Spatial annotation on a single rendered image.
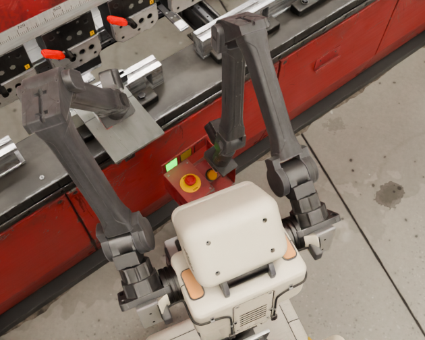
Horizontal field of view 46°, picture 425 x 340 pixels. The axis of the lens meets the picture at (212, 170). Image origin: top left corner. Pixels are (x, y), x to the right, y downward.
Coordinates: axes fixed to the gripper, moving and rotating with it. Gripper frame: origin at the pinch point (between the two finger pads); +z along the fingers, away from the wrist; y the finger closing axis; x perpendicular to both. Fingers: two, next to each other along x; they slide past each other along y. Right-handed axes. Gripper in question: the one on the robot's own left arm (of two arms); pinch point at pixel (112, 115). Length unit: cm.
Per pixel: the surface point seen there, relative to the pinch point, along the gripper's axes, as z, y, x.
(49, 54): -22.5, 9.2, -19.8
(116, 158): -5.1, 7.0, 11.9
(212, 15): 31, -62, -16
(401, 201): 59, -111, 106
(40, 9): -29.7, 6.2, -28.4
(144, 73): 10.1, -18.9, -7.8
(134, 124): -1.5, -4.1, 5.9
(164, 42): 138, -76, -34
